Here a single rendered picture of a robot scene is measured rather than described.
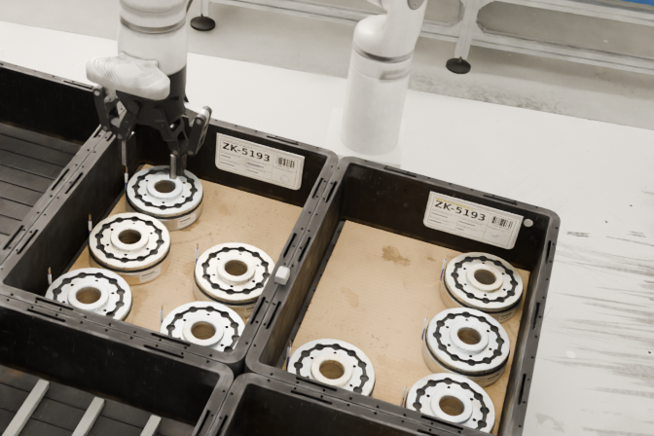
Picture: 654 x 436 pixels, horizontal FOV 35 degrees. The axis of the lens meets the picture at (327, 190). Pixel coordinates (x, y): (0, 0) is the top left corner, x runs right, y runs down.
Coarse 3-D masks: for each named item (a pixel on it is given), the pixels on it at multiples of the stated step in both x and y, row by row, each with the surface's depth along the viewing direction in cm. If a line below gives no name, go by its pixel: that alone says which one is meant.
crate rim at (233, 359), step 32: (224, 128) 141; (96, 160) 133; (64, 192) 127; (320, 192) 133; (288, 256) 123; (0, 288) 114; (96, 320) 112; (256, 320) 115; (192, 352) 110; (224, 352) 111
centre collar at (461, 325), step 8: (456, 328) 126; (464, 328) 127; (472, 328) 127; (480, 328) 126; (456, 336) 125; (480, 336) 126; (488, 336) 126; (456, 344) 124; (464, 344) 124; (480, 344) 125; (488, 344) 125; (472, 352) 124
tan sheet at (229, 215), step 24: (144, 168) 148; (216, 192) 146; (240, 192) 146; (216, 216) 142; (240, 216) 143; (264, 216) 143; (288, 216) 144; (192, 240) 138; (216, 240) 138; (240, 240) 139; (264, 240) 139; (192, 264) 135; (144, 288) 130; (168, 288) 131; (192, 288) 131; (144, 312) 127; (168, 312) 128
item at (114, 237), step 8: (128, 224) 134; (112, 232) 132; (120, 232) 132; (136, 232) 133; (144, 232) 133; (112, 240) 131; (144, 240) 132; (120, 248) 130; (128, 248) 130; (136, 248) 130
